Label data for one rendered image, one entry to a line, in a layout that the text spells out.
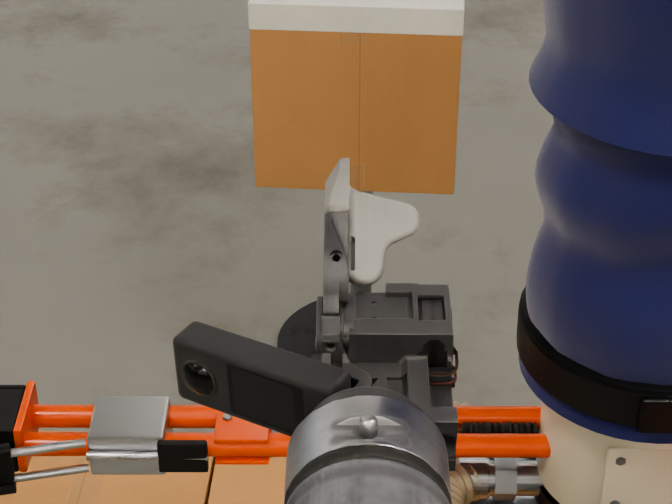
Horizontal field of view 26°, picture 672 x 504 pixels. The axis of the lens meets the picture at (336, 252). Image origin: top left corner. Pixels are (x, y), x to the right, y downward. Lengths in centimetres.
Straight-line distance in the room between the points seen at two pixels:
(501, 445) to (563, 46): 40
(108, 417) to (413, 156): 160
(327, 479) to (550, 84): 48
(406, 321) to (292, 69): 196
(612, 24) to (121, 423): 59
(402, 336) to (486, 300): 285
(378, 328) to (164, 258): 302
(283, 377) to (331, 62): 198
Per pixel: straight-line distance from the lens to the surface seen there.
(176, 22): 518
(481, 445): 134
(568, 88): 111
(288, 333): 352
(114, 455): 135
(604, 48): 108
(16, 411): 138
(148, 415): 136
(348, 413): 78
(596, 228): 115
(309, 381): 83
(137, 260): 387
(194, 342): 87
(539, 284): 123
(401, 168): 289
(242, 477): 236
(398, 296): 89
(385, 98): 282
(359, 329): 86
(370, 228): 91
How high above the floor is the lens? 212
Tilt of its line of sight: 33 degrees down
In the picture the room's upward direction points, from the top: straight up
